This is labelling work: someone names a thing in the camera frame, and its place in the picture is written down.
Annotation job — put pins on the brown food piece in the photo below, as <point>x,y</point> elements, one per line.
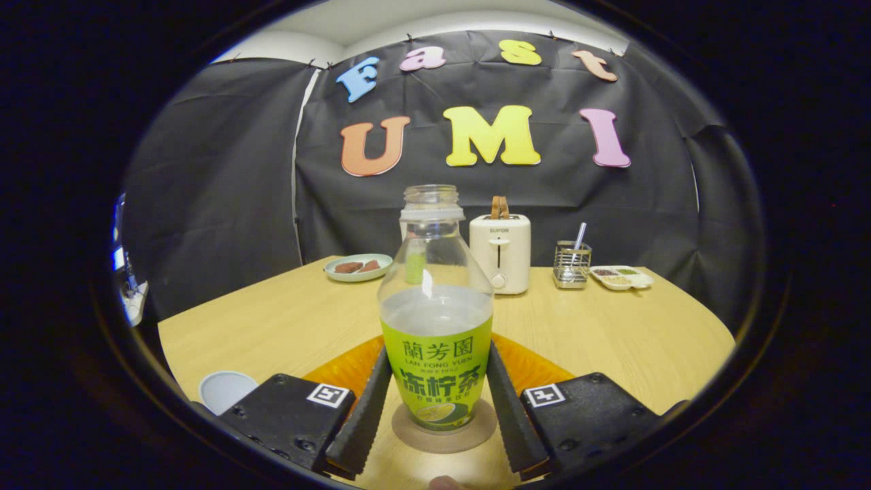
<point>348,267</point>
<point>371,266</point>

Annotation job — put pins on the white cup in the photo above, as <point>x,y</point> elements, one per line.
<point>224,389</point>

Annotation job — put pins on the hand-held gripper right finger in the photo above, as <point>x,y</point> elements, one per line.
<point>510,422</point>

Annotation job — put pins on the wooden table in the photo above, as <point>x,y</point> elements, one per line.
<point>599,333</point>

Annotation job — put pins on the pale green plate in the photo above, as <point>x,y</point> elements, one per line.
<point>357,277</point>

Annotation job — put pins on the round brown coaster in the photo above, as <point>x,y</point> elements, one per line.
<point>446,441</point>

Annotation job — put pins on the white divided dish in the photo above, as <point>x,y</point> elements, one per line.
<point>620,279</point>

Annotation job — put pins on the white straw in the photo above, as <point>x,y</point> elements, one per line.
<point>580,236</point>

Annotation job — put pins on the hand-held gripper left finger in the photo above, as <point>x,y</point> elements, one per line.
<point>364,422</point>

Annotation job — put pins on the small capped green drink bottle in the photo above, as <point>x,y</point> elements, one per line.
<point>415,269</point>

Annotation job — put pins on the juice bottle with green label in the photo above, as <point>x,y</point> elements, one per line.
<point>437,367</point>

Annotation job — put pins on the cream toaster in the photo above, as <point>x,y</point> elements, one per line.
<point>500,255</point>

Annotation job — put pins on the toast slice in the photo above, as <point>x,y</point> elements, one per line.
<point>500,207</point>

